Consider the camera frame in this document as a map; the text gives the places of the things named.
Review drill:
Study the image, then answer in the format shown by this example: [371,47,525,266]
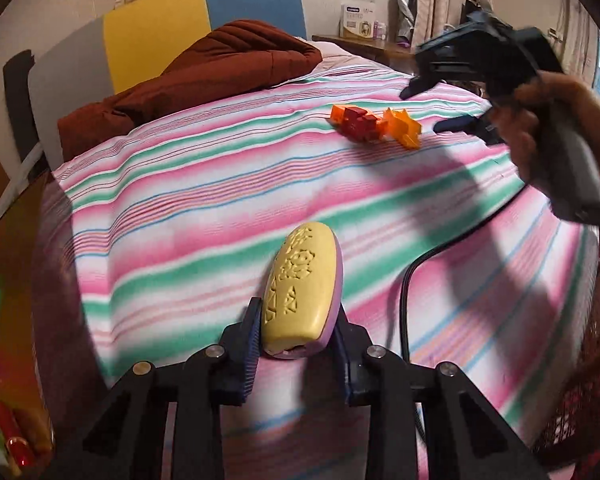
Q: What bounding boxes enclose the orange plastic toy piece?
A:
[380,107,423,150]

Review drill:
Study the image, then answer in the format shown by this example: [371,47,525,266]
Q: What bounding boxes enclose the yellow embossed oval case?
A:
[260,221,343,361]

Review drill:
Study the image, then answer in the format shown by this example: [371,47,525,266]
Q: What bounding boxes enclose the dark red patterned cloth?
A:
[530,225,600,461]

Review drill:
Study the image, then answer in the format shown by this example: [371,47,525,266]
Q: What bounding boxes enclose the grey yellow blue headboard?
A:
[27,0,308,161]

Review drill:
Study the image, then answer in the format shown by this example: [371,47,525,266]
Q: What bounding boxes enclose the wooden desk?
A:
[312,34,416,73]

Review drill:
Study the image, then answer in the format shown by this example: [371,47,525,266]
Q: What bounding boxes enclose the white cardboard box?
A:
[340,0,377,40]

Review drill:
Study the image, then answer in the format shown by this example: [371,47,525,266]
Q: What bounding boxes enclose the patterned curtain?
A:
[390,0,461,46]

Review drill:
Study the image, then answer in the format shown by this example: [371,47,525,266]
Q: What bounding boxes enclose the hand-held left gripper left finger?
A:
[45,296,263,480]

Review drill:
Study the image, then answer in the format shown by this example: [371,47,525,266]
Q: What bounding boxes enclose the red building blocks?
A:
[340,106,388,143]

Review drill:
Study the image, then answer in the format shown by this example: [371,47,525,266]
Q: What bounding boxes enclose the striped bedsheet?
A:
[50,65,600,461]

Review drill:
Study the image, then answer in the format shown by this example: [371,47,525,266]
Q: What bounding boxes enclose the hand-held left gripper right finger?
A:
[330,305,551,480]

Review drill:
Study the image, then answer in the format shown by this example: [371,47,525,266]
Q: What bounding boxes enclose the brown red quilt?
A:
[57,19,323,161]

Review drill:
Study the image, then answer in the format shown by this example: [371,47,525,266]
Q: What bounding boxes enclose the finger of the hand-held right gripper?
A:
[434,114,497,147]
[400,72,437,101]

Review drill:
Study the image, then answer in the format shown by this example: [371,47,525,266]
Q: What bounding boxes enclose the person's right hand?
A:
[490,74,600,201]

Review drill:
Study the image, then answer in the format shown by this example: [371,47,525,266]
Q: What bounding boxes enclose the black cable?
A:
[399,195,556,441]

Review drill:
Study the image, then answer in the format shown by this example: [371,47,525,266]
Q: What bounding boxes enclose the pale pink sheet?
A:
[275,42,381,86]

